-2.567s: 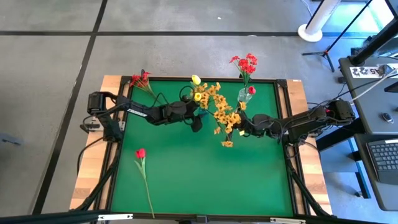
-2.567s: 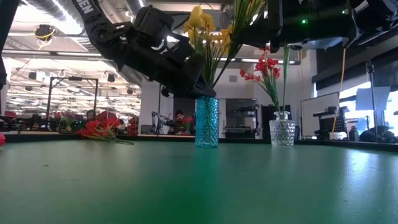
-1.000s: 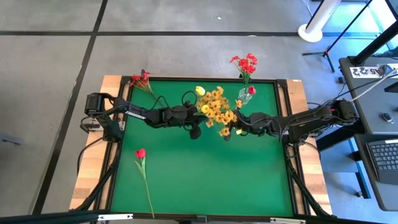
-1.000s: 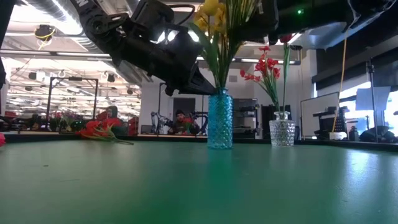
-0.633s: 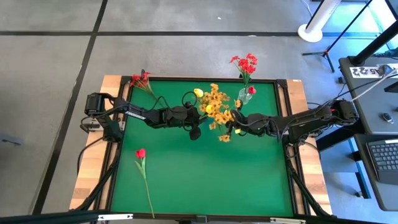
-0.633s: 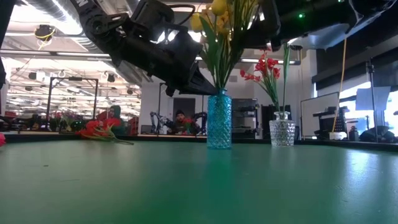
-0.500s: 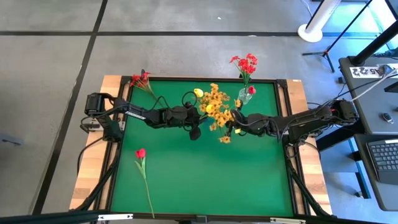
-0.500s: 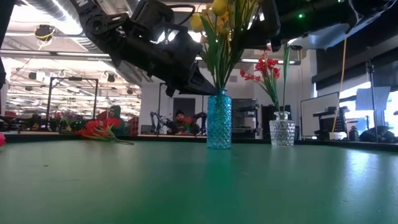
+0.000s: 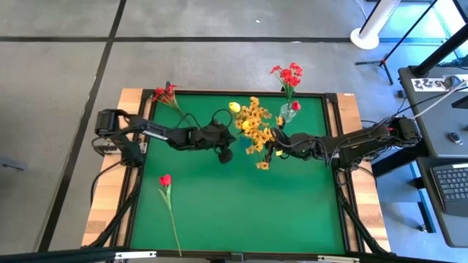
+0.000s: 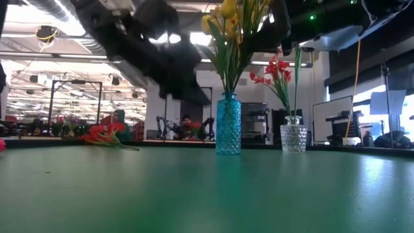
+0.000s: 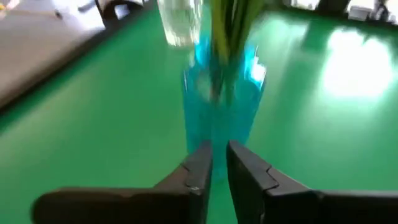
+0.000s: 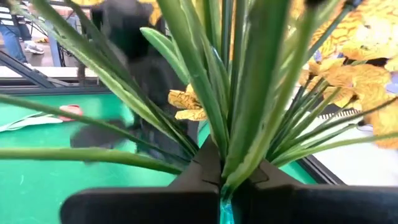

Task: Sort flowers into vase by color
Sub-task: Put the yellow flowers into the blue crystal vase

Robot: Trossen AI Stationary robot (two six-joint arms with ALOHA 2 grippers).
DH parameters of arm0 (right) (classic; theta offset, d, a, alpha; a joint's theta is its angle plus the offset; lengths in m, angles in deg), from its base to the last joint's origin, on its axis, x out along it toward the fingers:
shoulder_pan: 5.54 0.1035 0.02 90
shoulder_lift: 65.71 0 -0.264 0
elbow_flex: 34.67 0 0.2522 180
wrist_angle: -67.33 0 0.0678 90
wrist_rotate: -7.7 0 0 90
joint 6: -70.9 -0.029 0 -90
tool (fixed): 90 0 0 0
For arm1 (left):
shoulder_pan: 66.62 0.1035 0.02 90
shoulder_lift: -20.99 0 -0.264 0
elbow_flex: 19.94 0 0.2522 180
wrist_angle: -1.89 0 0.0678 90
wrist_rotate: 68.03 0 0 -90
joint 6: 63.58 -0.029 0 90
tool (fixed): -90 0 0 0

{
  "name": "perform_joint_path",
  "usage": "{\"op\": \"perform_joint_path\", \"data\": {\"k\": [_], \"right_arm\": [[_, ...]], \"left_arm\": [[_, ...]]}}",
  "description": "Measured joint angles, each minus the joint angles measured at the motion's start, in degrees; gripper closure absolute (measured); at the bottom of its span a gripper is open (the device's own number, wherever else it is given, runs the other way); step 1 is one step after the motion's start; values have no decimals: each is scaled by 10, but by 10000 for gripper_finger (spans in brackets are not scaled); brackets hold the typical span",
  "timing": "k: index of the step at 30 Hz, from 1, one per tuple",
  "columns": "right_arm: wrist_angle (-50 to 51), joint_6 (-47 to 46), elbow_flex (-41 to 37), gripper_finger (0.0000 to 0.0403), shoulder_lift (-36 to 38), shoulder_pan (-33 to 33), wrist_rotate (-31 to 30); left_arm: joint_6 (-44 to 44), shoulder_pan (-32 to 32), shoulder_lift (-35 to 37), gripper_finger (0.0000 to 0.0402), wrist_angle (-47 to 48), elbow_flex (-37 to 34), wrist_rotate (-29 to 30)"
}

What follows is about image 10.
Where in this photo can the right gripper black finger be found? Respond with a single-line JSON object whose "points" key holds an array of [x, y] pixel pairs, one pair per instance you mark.
{"points": [[273, 29], [287, 47]]}

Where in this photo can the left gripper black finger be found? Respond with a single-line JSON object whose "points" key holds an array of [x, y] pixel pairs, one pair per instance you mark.
{"points": [[156, 17], [184, 77]]}

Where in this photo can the red artificial flower bunch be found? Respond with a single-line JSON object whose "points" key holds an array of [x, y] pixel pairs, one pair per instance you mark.
{"points": [[275, 69], [97, 131]]}

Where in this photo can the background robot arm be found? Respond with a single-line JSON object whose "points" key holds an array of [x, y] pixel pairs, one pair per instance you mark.
{"points": [[161, 124], [207, 126]]}

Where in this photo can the blue textured glass vase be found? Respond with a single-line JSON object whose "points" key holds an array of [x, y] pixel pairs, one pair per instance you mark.
{"points": [[228, 126]]}

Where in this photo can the clear cut-glass vase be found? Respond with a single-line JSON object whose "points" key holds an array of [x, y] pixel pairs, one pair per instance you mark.
{"points": [[293, 136]]}

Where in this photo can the person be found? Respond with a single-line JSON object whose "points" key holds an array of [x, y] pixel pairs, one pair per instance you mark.
{"points": [[118, 126], [187, 129]]}

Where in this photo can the long ceiling light bar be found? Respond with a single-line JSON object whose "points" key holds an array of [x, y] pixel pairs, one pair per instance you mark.
{"points": [[48, 55]]}

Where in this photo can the black cabinet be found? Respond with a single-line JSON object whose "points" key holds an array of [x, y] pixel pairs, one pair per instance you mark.
{"points": [[278, 126]]}

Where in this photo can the black equipment rack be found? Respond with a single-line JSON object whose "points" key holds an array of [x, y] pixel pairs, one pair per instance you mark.
{"points": [[255, 121]]}

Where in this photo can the black equipment stack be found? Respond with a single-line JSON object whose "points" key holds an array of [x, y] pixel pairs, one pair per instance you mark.
{"points": [[339, 127]]}

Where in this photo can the white sheet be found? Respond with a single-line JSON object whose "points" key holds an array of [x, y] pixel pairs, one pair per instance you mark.
{"points": [[388, 102]]}

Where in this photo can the black light stand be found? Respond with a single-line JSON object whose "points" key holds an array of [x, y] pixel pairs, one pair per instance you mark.
{"points": [[387, 106]]}

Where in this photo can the small white box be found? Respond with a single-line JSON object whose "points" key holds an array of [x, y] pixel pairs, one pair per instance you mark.
{"points": [[351, 141]]}

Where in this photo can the dark bag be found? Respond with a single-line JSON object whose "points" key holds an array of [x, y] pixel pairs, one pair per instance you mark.
{"points": [[393, 140]]}

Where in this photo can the silver ventilation duct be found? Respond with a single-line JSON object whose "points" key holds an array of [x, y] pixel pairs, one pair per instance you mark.
{"points": [[64, 19]]}

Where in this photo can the black aluminium frame rig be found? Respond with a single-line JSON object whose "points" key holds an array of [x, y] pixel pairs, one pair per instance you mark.
{"points": [[77, 82]]}

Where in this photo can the black ceiling camera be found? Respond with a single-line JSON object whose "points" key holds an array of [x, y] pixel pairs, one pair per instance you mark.
{"points": [[46, 33]]}

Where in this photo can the black table frame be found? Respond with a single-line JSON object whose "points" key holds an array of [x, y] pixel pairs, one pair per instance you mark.
{"points": [[48, 143]]}

